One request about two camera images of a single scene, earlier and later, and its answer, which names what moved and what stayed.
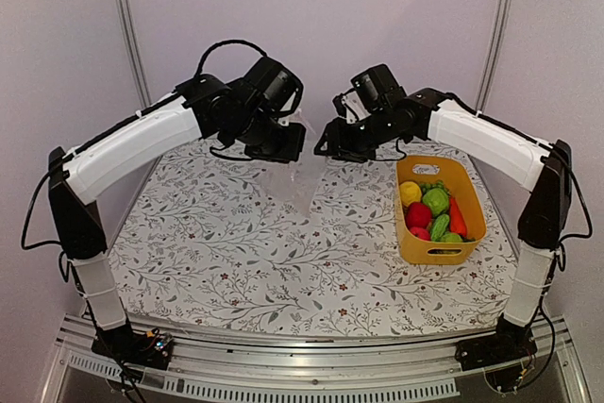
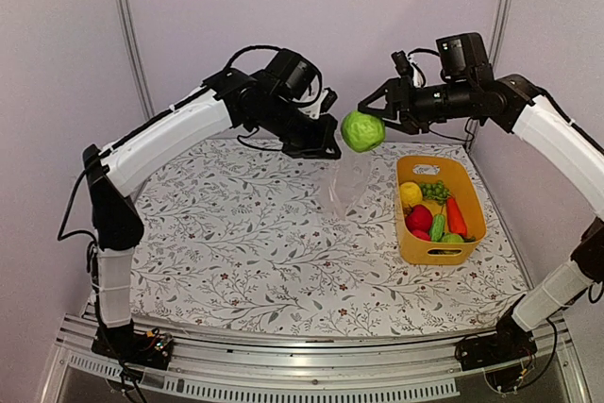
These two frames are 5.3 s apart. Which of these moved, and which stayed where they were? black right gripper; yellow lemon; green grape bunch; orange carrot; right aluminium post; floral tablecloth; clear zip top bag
Moved: clear zip top bag; black right gripper
Stayed: right aluminium post; floral tablecloth; green grape bunch; yellow lemon; orange carrot
